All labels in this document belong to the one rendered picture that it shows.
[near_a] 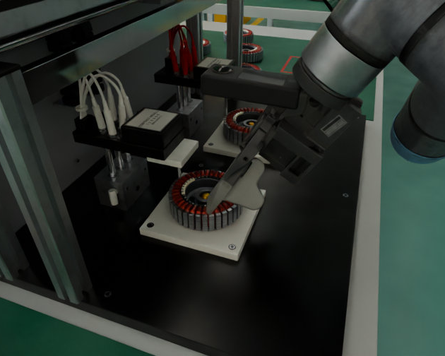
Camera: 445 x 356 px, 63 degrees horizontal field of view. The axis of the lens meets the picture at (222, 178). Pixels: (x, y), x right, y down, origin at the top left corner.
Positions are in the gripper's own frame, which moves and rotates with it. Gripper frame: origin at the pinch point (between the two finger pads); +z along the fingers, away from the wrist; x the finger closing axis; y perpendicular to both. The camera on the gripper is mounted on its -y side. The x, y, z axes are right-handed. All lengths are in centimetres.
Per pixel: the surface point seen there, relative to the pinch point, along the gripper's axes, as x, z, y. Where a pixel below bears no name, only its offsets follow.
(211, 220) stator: -4.7, 3.3, 2.0
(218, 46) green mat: 88, 25, -24
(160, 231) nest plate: -6.8, 9.1, -2.8
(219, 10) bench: 157, 40, -45
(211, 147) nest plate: 16.9, 9.8, -4.0
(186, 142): 2.1, 0.3, -7.2
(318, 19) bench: 157, 15, 1
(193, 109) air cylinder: 23.3, 9.3, -11.7
